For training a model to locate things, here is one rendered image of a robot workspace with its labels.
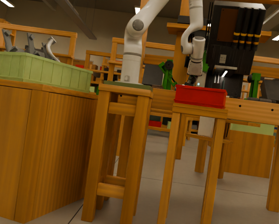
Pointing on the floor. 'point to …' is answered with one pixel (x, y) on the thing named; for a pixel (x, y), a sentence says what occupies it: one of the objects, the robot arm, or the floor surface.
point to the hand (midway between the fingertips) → (193, 79)
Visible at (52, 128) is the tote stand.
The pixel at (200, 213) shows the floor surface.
